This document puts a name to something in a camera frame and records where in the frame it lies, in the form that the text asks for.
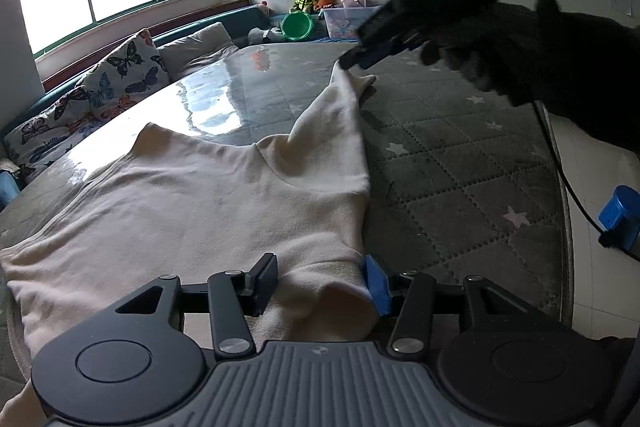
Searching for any blue plastic object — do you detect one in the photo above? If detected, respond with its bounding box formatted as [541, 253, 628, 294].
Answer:
[599, 185, 640, 260]

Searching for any blue folded blanket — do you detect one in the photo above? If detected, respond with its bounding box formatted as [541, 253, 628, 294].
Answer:
[0, 171, 20, 210]

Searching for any teal bench sofa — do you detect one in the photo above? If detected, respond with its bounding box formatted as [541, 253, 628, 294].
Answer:
[0, 3, 331, 148]

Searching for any green plastic basin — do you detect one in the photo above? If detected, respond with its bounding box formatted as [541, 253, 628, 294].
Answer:
[280, 11, 314, 41]

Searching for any cream long-sleeve sweater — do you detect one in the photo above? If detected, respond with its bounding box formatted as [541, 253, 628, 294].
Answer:
[0, 60, 381, 427]

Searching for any black cable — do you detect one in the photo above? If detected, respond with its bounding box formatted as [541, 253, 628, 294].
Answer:
[530, 100, 609, 238]

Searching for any beige plain cushion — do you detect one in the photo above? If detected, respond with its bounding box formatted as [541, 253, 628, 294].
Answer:
[158, 22, 239, 81]

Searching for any long butterfly print pillow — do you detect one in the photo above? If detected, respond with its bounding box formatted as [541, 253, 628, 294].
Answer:
[3, 87, 103, 184]

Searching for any square butterfly print cushion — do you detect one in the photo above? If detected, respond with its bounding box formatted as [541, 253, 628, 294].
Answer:
[78, 28, 171, 122]

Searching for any clear plastic storage box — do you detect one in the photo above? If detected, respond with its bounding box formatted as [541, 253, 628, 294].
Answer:
[321, 6, 378, 40]

